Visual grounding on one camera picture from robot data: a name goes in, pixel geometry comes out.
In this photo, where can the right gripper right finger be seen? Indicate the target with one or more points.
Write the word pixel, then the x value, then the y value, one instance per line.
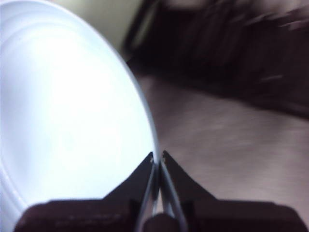
pixel 229 216

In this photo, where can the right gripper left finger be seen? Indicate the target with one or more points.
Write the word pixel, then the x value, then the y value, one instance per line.
pixel 96 215

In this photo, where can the blue round plate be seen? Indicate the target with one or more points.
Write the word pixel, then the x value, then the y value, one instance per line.
pixel 60 108

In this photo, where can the black plastic plate rack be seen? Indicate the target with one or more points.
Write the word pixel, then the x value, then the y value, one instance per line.
pixel 217 48

